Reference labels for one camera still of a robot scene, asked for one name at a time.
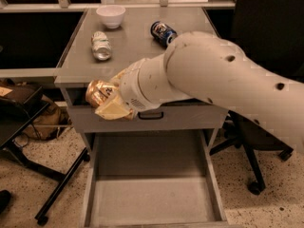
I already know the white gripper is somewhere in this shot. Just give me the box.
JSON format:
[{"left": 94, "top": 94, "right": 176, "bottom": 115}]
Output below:
[{"left": 95, "top": 58, "right": 160, "bottom": 121}]

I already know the crushed orange can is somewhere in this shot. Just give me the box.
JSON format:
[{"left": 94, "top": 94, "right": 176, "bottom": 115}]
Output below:
[{"left": 85, "top": 80, "right": 118, "bottom": 108}]

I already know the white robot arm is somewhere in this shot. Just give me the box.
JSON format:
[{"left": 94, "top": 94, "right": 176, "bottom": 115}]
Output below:
[{"left": 96, "top": 31, "right": 304, "bottom": 152}]

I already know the white green crushed can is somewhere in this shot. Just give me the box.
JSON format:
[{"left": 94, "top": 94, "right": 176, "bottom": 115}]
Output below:
[{"left": 91, "top": 31, "right": 112, "bottom": 61}]

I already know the grey top drawer front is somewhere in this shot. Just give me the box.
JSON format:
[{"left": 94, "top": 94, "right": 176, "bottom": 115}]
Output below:
[{"left": 68, "top": 104, "right": 228, "bottom": 133}]

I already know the blue soda can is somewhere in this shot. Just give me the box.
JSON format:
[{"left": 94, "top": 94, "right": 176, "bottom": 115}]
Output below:
[{"left": 150, "top": 21, "right": 178, "bottom": 47}]

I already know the grey drawer cabinet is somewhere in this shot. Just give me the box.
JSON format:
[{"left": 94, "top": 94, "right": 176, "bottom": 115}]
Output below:
[{"left": 55, "top": 8, "right": 240, "bottom": 228}]

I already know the open grey middle drawer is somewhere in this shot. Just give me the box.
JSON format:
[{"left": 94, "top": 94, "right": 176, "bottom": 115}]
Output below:
[{"left": 80, "top": 130, "right": 227, "bottom": 228}]

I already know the brown bag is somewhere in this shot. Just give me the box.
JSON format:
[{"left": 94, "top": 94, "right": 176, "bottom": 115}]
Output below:
[{"left": 23, "top": 95, "right": 67, "bottom": 141}]

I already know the white bowl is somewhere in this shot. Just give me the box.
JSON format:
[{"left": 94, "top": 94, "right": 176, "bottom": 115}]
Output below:
[{"left": 96, "top": 5, "right": 126, "bottom": 29}]

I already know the black side table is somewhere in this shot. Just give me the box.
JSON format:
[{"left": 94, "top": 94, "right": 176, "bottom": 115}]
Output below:
[{"left": 0, "top": 85, "right": 91, "bottom": 227}]

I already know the black shoe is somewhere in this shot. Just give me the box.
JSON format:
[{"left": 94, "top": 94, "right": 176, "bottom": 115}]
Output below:
[{"left": 0, "top": 190, "right": 11, "bottom": 214}]

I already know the black office chair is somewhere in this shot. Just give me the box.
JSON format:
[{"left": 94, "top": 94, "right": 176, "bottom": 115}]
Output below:
[{"left": 207, "top": 0, "right": 304, "bottom": 195}]

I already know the black drawer handle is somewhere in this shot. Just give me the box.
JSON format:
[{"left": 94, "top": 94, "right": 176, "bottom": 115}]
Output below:
[{"left": 138, "top": 112, "right": 163, "bottom": 121}]

